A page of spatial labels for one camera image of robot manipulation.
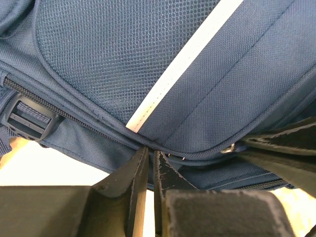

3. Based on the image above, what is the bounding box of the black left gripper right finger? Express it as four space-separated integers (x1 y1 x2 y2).
154 151 294 237

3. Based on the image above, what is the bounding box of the navy blue student backpack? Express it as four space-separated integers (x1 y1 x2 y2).
0 0 316 190

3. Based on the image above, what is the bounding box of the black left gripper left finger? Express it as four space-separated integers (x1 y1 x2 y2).
0 147 149 237

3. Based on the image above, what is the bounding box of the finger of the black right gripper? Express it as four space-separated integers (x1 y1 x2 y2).
237 117 316 197

